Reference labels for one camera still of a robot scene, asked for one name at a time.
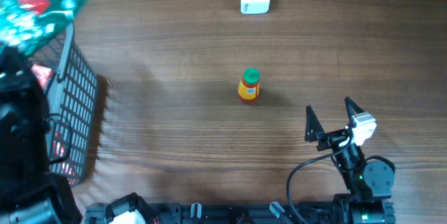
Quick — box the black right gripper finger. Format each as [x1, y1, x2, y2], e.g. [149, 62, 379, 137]
[344, 96, 364, 118]
[305, 105, 325, 142]

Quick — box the orange sauce bottle green cap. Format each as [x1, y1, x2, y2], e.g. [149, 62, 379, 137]
[237, 68, 261, 103]

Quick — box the green 3M gloves package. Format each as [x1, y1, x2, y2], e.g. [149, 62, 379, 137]
[1, 0, 88, 57]

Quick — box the red small snack box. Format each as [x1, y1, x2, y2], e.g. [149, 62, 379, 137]
[31, 64, 54, 90]

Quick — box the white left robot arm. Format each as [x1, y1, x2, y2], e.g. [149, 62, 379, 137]
[1, 46, 82, 223]

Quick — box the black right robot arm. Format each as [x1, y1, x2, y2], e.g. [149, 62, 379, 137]
[297, 97, 396, 223]

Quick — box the grey plastic mesh basket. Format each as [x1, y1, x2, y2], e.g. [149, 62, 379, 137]
[29, 24, 98, 187]

